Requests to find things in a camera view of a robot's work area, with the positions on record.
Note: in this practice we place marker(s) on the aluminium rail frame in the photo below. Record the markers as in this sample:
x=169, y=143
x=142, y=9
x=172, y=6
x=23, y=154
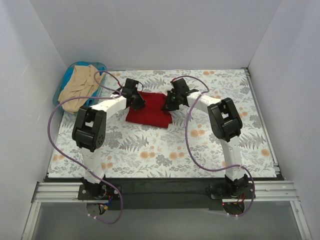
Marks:
x=57, y=213

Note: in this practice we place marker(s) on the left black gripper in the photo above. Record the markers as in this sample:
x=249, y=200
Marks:
x=137, y=100

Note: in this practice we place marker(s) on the red t shirt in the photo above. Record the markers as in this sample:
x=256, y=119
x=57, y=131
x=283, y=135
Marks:
x=152, y=114

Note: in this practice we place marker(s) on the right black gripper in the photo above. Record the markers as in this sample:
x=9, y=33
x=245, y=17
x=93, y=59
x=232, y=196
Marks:
x=169, y=103

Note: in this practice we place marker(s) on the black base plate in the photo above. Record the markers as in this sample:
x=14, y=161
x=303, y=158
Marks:
x=167, y=193

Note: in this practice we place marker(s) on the blue t shirt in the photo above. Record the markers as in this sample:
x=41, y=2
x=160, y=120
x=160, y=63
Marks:
x=68, y=74

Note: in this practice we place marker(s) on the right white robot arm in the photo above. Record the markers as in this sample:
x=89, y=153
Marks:
x=226, y=125

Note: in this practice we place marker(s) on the blue plastic basket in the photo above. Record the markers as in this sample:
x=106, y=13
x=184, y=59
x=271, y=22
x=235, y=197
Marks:
x=56, y=95

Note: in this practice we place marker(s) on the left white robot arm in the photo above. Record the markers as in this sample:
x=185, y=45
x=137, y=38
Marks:
x=89, y=133

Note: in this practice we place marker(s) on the floral table mat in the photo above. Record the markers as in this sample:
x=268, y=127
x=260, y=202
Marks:
x=141, y=151

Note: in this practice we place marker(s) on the beige t shirt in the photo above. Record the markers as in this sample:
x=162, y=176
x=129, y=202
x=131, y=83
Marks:
x=81, y=84

